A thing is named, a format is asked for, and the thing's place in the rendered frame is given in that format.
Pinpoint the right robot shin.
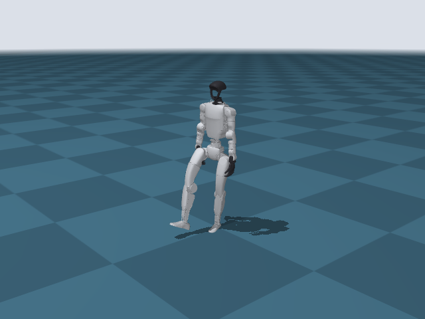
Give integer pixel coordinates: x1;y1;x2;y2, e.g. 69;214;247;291
181;185;195;224

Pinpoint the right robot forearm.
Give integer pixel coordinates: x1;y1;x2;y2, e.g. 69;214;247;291
195;130;205;149

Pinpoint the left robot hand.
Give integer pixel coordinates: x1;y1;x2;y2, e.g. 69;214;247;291
225;156;236;177

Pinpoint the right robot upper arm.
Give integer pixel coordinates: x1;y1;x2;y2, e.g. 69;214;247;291
197;102;208;132

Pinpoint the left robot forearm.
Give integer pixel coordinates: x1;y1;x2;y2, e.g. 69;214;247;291
228;132;237;161

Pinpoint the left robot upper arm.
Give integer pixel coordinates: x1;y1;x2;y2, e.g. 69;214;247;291
224;106;236;140

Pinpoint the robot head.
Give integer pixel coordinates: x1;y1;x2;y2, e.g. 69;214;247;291
209;80;226;105

